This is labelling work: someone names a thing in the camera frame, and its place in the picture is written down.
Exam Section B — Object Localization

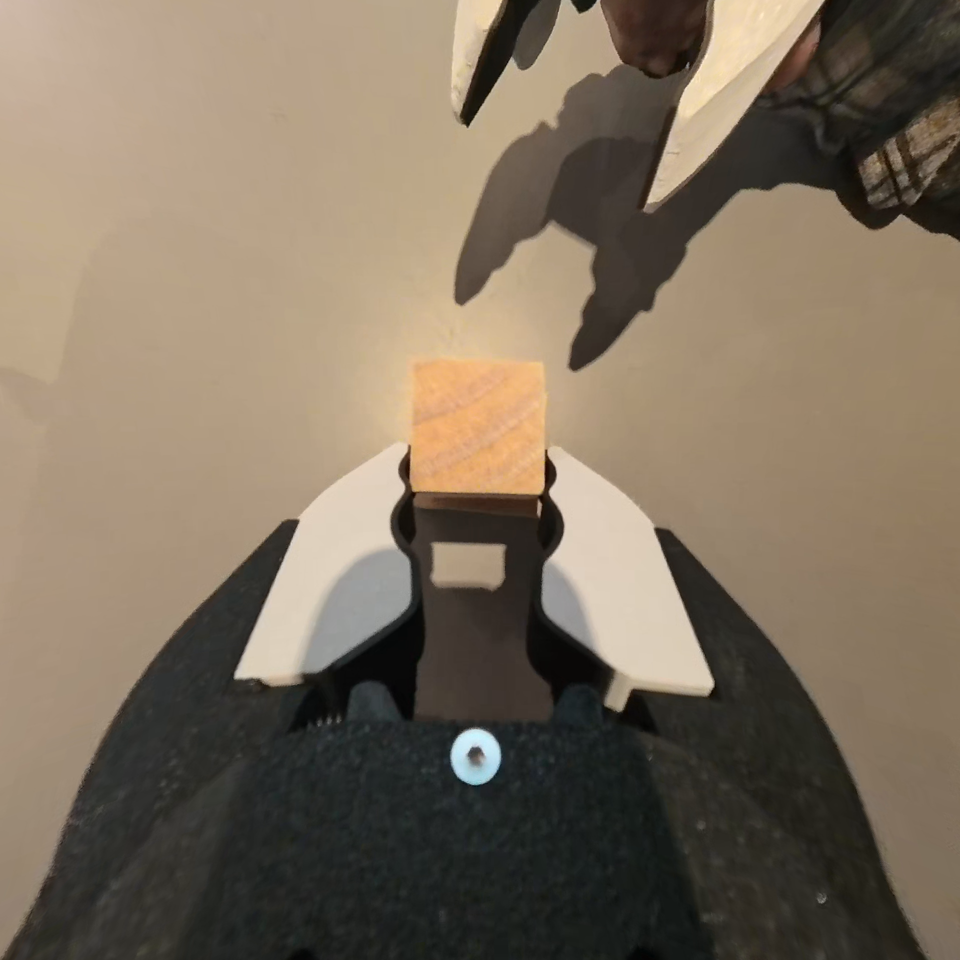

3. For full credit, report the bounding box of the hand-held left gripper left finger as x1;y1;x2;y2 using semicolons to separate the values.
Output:
234;441;419;687

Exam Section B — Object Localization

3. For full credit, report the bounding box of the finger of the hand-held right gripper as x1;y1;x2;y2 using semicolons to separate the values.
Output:
641;0;830;211
448;0;565;127

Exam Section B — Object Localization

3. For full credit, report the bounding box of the person's right hand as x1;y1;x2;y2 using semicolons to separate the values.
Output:
600;0;710;80

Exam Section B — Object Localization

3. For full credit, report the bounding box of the large plain wooden cube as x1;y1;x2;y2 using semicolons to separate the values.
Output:
408;360;547;519

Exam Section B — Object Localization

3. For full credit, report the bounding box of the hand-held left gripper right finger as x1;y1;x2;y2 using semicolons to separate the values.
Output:
534;444;715;714

